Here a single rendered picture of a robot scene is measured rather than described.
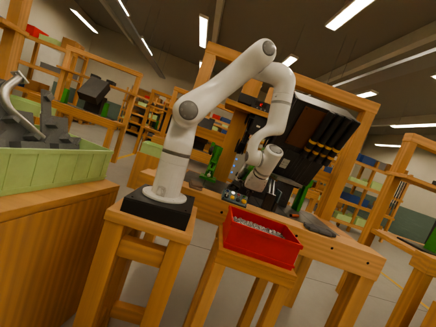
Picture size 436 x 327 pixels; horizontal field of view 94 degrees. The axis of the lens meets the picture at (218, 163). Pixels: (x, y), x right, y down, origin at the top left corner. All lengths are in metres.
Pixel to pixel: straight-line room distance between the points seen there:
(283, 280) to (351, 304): 0.74
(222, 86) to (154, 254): 0.70
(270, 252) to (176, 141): 0.59
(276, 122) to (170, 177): 0.51
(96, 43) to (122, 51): 1.28
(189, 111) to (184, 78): 11.02
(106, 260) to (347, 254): 1.24
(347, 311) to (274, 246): 0.84
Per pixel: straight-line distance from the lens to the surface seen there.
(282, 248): 0.95
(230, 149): 1.73
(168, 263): 0.86
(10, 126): 1.23
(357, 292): 1.64
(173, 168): 0.83
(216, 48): 1.88
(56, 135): 1.35
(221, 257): 0.90
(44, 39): 6.72
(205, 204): 1.18
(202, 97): 0.82
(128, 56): 12.57
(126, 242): 0.88
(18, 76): 1.25
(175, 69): 11.93
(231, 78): 0.89
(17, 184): 1.00
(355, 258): 1.51
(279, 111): 0.95
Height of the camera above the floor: 1.21
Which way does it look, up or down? 6 degrees down
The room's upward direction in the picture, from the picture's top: 20 degrees clockwise
